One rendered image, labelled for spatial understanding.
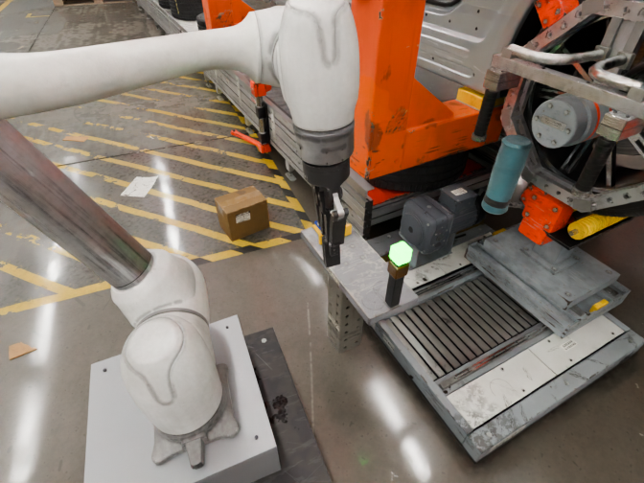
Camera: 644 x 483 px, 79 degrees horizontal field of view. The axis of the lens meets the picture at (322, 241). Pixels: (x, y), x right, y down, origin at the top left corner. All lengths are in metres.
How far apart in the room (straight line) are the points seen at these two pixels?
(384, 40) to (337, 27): 0.78
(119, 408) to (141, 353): 0.32
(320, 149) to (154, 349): 0.46
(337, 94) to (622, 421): 1.48
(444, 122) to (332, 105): 1.08
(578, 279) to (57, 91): 1.66
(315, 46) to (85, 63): 0.27
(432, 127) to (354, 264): 0.63
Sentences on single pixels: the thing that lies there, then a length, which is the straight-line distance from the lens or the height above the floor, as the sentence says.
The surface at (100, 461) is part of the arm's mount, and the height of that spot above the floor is 0.41.
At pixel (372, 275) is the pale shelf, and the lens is 1.18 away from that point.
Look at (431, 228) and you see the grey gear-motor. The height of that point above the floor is 0.38.
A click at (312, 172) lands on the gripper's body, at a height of 0.98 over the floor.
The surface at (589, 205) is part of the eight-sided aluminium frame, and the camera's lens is 1.40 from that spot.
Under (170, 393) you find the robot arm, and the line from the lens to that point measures 0.80.
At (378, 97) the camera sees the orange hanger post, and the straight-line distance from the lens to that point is 1.33.
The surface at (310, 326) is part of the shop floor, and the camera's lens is 1.61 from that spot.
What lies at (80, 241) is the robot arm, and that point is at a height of 0.83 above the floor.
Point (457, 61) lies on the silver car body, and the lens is 1.78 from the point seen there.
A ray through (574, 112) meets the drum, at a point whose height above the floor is 0.90.
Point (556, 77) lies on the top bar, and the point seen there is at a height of 0.98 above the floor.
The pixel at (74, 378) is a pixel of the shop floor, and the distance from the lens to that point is 1.73.
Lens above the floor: 1.29
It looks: 41 degrees down
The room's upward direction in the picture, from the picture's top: straight up
